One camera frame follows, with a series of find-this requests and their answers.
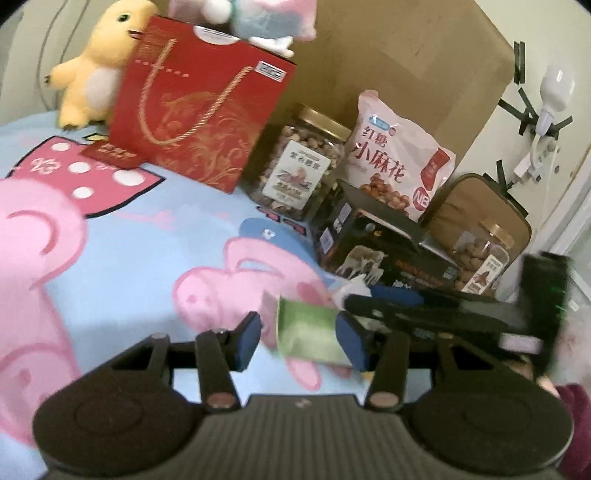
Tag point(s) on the red gift box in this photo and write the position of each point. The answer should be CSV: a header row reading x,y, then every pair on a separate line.
x,y
195,101

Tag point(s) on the pink blue plush toy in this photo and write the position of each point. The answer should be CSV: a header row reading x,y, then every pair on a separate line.
x,y
273,25

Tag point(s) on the white window frame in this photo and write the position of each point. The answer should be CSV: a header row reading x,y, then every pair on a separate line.
x,y
567,231

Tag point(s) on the peanut jar gold lid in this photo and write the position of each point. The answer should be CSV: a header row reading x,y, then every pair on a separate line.
x,y
303,160

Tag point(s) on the brown cardboard sheet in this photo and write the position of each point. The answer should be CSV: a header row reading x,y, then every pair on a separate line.
x,y
441,64

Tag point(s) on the green snack packet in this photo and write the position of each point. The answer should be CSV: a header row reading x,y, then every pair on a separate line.
x,y
307,332

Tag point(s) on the black sheep print box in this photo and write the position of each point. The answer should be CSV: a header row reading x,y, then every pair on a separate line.
x,y
355,234

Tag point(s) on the pink fried dough snack bag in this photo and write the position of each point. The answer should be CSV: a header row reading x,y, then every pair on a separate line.
x,y
393,159

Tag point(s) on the white light bulb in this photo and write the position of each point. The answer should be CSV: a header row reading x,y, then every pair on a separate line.
x,y
556,91

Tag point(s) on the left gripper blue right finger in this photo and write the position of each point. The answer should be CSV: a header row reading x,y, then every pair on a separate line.
x,y
386,356

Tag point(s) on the person's right hand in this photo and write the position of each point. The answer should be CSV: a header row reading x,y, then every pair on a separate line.
x,y
545,426

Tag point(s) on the Peppa Pig bed sheet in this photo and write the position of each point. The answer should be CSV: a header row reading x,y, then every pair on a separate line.
x,y
95,259

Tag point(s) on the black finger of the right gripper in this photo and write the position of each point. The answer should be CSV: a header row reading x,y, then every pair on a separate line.
x,y
380,300

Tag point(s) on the yellow duck plush toy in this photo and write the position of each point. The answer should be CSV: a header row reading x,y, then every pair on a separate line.
x,y
90,81

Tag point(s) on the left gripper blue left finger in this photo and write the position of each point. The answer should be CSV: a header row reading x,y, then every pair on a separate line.
x,y
220,352

